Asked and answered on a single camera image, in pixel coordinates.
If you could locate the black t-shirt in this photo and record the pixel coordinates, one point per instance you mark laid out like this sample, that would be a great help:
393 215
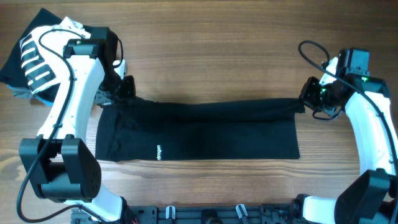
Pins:
155 131

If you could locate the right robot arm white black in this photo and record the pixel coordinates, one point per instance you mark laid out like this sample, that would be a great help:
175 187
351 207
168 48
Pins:
347 87

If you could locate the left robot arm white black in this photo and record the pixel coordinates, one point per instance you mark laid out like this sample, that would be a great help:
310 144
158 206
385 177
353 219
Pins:
58 164

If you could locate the grey folded shirt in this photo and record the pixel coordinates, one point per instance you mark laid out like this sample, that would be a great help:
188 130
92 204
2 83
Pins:
21 92

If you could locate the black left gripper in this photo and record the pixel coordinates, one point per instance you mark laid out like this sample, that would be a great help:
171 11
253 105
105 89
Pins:
129 93

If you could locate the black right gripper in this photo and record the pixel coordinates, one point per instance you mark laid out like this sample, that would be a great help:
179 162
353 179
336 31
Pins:
306 96

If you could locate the blue folded shirt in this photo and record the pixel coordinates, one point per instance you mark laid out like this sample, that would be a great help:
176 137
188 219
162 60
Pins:
45 102

